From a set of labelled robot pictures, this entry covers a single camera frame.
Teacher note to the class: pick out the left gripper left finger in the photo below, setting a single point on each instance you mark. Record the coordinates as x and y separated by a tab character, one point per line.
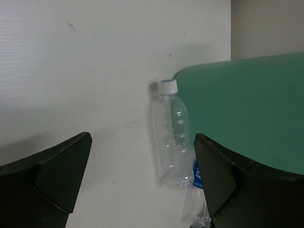
40	191

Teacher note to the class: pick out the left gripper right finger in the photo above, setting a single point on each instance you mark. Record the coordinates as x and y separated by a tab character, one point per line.
243	193

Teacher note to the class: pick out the clear bottle white cap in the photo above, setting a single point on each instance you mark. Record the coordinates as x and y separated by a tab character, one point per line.
171	133

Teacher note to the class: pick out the green plastic bin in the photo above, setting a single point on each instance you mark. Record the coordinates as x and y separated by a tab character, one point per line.
253	106

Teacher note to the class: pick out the blue label plastic bottle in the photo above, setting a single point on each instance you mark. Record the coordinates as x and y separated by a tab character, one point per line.
195	209

